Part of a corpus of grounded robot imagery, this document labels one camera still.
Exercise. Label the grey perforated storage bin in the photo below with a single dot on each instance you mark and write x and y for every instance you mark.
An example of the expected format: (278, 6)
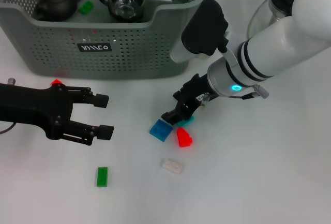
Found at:
(129, 53)

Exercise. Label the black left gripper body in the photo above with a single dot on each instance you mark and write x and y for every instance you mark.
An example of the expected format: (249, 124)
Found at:
(33, 106)

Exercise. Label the dark clay teapot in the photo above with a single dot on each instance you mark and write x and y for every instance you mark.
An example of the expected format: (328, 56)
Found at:
(58, 4)

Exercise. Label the small red building block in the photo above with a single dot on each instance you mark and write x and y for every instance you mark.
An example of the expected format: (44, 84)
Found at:
(56, 82)

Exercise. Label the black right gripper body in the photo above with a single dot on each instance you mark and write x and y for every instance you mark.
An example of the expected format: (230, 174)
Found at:
(194, 92)

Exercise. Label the teal square building block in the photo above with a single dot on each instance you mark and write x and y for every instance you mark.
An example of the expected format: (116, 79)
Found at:
(187, 123)

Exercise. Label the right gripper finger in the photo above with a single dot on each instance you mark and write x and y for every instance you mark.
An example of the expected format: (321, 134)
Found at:
(188, 111)
(172, 118)

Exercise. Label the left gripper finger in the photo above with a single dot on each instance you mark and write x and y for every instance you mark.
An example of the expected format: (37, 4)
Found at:
(99, 100)
(103, 132)

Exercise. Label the white flat plate block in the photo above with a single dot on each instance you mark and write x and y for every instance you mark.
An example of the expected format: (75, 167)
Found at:
(172, 166)

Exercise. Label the bright red slope block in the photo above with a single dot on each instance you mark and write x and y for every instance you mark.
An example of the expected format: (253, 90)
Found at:
(184, 138)

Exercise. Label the green building block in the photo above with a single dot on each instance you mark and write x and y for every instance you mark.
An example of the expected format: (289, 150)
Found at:
(102, 177)
(86, 7)

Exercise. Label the blue square building block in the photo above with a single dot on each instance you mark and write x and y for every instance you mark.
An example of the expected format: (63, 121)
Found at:
(161, 131)

